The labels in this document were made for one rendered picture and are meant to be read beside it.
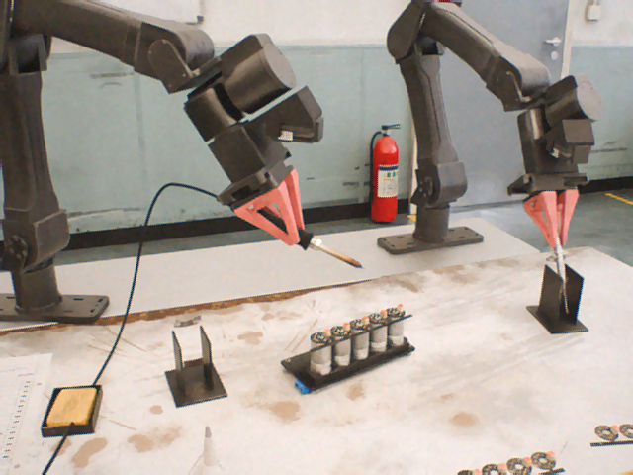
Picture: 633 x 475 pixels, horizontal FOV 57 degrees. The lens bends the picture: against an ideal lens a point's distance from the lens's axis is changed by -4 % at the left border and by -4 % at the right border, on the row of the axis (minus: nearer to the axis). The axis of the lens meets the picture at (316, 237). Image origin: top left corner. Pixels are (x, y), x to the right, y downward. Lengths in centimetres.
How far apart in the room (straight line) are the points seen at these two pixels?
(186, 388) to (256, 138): 30
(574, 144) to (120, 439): 66
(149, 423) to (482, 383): 39
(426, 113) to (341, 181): 245
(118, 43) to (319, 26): 268
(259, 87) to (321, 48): 271
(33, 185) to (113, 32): 25
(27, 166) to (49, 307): 21
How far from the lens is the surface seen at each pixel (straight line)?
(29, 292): 94
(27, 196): 88
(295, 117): 66
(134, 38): 72
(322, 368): 71
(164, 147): 325
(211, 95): 69
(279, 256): 109
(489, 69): 98
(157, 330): 87
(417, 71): 111
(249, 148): 68
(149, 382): 76
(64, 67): 319
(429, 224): 113
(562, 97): 91
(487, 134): 386
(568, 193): 91
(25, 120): 86
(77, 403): 73
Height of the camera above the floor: 117
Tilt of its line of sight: 21 degrees down
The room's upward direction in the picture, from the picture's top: straight up
